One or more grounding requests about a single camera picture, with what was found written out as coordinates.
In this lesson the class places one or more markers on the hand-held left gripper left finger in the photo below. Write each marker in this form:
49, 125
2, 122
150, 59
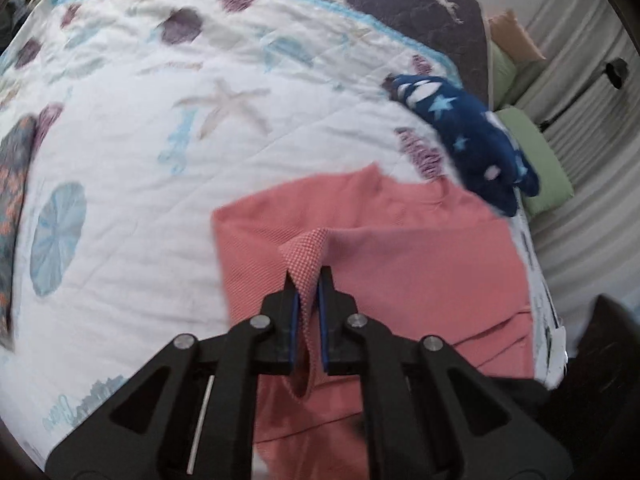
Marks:
294, 320

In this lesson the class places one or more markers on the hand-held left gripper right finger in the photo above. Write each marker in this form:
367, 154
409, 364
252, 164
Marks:
322, 320

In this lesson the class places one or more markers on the white seashell print quilt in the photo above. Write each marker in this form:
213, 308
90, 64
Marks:
150, 210

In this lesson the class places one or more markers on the peach pillow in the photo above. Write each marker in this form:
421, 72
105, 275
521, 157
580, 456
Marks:
515, 35

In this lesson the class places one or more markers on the black lamp stand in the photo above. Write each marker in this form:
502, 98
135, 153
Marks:
617, 70

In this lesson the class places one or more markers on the navy star print garment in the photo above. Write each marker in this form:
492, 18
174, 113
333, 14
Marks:
470, 130

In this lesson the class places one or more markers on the grey curtain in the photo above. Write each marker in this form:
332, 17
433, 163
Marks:
590, 10

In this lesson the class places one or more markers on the coral pink knit garment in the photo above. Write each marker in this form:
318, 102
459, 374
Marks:
425, 260

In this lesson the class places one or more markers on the dark floral cloth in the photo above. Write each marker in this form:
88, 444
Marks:
12, 185

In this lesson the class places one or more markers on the large green pillow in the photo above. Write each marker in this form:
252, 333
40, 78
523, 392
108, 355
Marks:
540, 165

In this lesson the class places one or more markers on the small green pillow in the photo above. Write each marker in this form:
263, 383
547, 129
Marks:
502, 72

